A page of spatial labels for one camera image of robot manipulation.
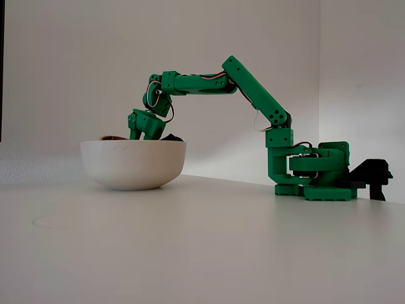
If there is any white masking tape roll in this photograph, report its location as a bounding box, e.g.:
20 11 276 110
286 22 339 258
98 134 130 142

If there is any black cloth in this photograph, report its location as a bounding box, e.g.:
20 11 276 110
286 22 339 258
159 133 185 143

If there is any white round bowl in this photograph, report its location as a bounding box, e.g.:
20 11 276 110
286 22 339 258
79 139 188 192

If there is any black table clamp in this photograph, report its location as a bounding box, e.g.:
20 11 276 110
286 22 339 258
347 158 394 202

